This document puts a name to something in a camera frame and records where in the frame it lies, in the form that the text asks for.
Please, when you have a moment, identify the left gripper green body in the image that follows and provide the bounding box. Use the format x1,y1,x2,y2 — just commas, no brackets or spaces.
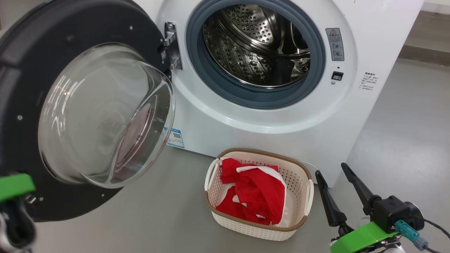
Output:
0,173,36,202

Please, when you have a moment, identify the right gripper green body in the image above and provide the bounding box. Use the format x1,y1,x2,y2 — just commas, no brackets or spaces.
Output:
329,222,403,253

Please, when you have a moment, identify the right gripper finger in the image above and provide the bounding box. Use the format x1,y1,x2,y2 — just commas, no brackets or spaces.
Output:
315,170,348,227
341,163,382,215

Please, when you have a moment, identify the red and white garment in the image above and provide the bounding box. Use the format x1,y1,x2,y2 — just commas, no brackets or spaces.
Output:
215,157,287,226

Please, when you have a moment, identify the black glass washing machine door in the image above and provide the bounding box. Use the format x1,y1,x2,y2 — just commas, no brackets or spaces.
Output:
0,0,183,222

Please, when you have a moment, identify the cream perforated laundry basket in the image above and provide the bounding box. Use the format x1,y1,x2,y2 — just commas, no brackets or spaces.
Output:
205,148,314,241

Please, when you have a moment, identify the white front-load washing machine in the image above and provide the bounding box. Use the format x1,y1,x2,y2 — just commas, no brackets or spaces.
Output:
132,0,425,188

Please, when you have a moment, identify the grey warning label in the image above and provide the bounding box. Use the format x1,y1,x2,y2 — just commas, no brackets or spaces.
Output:
325,27,345,62

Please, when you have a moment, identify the blue white energy label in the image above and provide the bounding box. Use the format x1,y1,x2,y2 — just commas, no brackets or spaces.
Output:
165,127,185,149

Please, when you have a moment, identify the teal right camera connector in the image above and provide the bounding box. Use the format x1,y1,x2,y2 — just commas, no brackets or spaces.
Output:
394,220,429,251

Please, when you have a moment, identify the black right camera cable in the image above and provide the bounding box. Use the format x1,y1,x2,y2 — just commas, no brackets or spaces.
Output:
423,218,450,253

